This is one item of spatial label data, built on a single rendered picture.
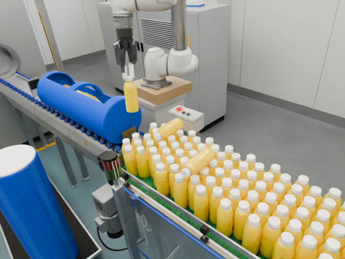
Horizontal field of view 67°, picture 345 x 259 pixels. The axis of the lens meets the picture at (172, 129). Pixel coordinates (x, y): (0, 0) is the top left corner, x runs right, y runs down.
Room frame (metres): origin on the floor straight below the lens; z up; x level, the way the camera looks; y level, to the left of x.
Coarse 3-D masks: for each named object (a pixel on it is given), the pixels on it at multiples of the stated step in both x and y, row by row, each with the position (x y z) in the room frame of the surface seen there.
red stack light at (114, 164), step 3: (117, 159) 0.79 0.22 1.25; (102, 162) 0.78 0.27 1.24; (105, 162) 0.77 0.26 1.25; (108, 162) 0.77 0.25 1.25; (111, 162) 0.77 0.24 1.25; (114, 162) 0.77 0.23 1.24; (117, 162) 0.78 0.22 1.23; (105, 165) 0.77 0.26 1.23; (108, 165) 0.77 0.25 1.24; (111, 165) 0.77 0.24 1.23; (114, 165) 0.77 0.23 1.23; (117, 165) 0.78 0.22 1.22; (105, 168) 0.77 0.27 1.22; (108, 168) 0.77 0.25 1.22; (111, 168) 0.77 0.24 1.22; (114, 168) 0.77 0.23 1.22
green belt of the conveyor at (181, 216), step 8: (136, 176) 1.07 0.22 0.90; (136, 184) 1.01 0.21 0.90; (152, 184) 1.00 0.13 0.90; (144, 192) 0.95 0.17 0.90; (160, 200) 0.89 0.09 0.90; (168, 208) 0.83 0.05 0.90; (184, 216) 0.78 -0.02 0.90; (192, 224) 0.74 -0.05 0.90; (208, 224) 0.73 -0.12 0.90; (208, 232) 0.69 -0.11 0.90; (232, 232) 0.68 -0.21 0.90; (216, 240) 0.65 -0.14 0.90; (240, 240) 0.64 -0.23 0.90; (224, 248) 0.61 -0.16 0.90; (232, 248) 0.61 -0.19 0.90; (240, 256) 0.57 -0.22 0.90
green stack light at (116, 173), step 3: (120, 165) 0.80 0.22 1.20; (117, 168) 0.78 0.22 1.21; (120, 168) 0.79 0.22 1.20; (105, 171) 0.78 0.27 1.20; (108, 171) 0.77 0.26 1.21; (111, 171) 0.77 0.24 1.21; (114, 171) 0.77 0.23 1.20; (117, 171) 0.77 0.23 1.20; (120, 171) 0.79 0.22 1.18; (105, 174) 0.79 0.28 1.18; (108, 174) 0.77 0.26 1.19; (111, 174) 0.77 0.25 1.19; (114, 174) 0.77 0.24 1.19; (117, 174) 0.77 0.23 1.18; (120, 174) 0.78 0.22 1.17; (108, 177) 0.77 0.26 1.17; (111, 177) 0.77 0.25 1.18; (114, 177) 0.77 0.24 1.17; (117, 177) 0.77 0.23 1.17
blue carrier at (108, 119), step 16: (48, 80) 1.82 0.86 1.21; (64, 80) 2.01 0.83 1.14; (48, 96) 1.72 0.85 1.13; (64, 96) 1.59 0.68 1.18; (80, 96) 1.50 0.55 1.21; (96, 96) 1.79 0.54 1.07; (64, 112) 1.57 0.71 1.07; (80, 112) 1.42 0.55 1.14; (96, 112) 1.32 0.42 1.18; (112, 112) 1.30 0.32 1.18; (96, 128) 1.30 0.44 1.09; (112, 128) 1.28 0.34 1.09
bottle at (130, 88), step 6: (126, 84) 1.21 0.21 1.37; (132, 84) 1.21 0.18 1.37; (126, 90) 1.20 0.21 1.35; (132, 90) 1.20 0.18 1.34; (126, 96) 1.20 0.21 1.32; (132, 96) 1.20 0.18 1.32; (126, 102) 1.20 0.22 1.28; (132, 102) 1.19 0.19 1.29; (126, 108) 1.20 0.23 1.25; (132, 108) 1.18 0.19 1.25; (138, 108) 1.20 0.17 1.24
